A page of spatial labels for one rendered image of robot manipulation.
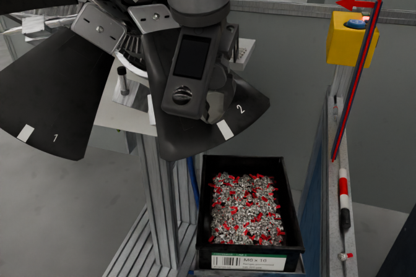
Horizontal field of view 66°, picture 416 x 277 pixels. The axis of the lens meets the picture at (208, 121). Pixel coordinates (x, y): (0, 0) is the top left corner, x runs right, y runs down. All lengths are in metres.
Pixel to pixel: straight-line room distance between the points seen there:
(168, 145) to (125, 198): 1.33
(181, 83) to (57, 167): 1.81
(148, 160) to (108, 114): 0.22
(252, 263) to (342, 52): 0.53
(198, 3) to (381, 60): 1.11
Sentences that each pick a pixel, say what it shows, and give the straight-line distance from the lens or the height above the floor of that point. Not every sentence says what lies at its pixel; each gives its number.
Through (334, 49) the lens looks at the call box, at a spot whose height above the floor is 1.02.
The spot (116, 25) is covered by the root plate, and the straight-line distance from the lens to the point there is 0.67.
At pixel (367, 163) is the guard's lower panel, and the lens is 1.67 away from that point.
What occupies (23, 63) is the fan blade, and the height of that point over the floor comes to 1.07.
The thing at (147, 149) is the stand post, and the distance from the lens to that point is 0.98.
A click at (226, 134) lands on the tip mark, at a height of 0.99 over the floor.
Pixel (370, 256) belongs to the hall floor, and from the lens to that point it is 1.72.
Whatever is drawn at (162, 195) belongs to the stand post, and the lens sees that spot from 1.10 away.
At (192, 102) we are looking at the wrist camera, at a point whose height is 1.13.
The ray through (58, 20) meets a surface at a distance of 0.82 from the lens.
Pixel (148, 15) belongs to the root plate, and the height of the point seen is 1.14.
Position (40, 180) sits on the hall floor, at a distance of 2.09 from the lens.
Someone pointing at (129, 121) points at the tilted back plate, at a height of 0.85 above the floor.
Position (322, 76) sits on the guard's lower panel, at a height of 0.72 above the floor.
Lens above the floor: 1.31
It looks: 34 degrees down
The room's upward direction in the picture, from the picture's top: straight up
